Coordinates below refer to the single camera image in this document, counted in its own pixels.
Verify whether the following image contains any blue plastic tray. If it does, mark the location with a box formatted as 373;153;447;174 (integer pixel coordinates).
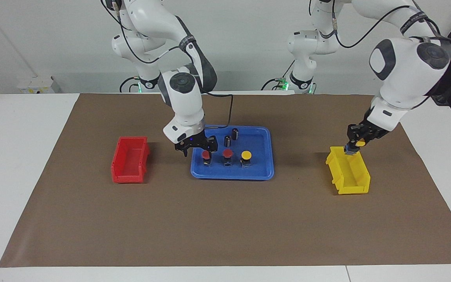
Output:
191;125;275;181

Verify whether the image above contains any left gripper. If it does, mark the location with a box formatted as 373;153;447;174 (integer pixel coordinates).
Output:
346;120;389;152

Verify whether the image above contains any black cable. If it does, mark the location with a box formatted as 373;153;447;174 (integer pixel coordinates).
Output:
201;91;235;127
260;60;296;91
101;0;180;65
332;5;411;49
119;76;141;93

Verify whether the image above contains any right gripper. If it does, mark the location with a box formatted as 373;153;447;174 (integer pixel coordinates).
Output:
174;132;219;158

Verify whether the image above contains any red plastic bin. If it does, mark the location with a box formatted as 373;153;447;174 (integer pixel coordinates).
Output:
111;136;150;184

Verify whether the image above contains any white box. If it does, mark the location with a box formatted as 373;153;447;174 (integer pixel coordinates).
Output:
17;76;62;94

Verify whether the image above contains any yellow plastic bin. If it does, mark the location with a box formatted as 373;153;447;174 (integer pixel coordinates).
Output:
325;146;371;195

